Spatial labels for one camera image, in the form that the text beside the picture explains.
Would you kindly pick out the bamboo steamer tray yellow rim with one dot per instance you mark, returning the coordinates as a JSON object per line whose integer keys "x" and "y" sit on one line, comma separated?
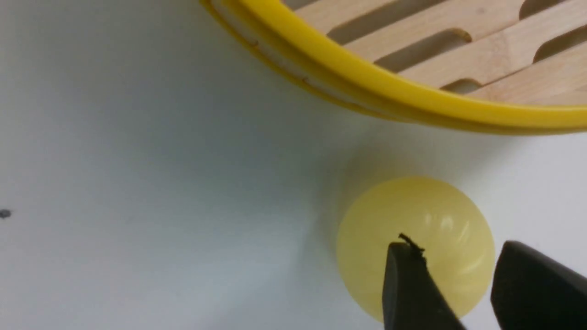
{"x": 461, "y": 64}

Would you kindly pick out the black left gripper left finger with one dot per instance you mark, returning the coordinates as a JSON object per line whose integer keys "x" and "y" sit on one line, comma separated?
{"x": 410, "y": 298}

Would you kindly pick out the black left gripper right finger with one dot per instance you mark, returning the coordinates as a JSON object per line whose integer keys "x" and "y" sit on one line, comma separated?
{"x": 531, "y": 291}

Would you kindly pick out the yellow bun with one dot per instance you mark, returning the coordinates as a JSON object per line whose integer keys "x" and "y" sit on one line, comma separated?
{"x": 457, "y": 241}

